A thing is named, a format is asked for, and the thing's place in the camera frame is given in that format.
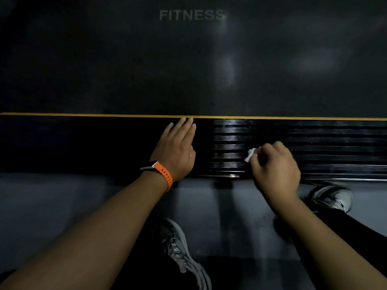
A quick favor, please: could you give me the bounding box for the person's left hand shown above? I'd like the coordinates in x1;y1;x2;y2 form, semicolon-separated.
150;117;197;182

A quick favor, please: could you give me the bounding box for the person's right hand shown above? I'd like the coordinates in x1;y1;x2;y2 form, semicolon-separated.
250;141;302;209

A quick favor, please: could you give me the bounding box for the white wipe cloth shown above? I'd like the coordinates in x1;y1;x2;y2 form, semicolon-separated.
244;147;262;163

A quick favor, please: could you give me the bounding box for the person's left forearm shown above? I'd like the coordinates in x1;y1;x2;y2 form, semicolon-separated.
0;171;170;290

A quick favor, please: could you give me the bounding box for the person's right forearm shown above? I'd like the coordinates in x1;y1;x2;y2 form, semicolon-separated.
270;193;387;290

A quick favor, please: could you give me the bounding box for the grey right sneaker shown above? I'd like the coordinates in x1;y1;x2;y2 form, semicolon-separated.
308;185;354;214

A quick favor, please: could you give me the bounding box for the grey sneaker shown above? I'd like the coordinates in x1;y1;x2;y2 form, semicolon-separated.
156;218;212;290
308;185;354;214

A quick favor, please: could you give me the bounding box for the grey left sneaker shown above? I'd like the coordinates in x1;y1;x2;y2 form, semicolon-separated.
156;218;212;290

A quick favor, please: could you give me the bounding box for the black right trouser leg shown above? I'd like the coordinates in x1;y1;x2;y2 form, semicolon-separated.
314;205;387;278

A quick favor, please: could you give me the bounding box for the black trouser leg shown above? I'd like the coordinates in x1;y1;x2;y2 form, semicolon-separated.
314;205;387;278
110;208;200;290

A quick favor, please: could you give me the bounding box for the black left trouser leg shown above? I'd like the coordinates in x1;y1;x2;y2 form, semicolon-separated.
110;208;200;290

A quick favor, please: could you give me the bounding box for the orange strap smartwatch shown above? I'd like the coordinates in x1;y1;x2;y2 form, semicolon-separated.
140;161;174;192

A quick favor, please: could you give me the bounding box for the black ribbed treadmill side rail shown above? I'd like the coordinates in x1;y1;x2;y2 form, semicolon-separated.
0;112;387;182

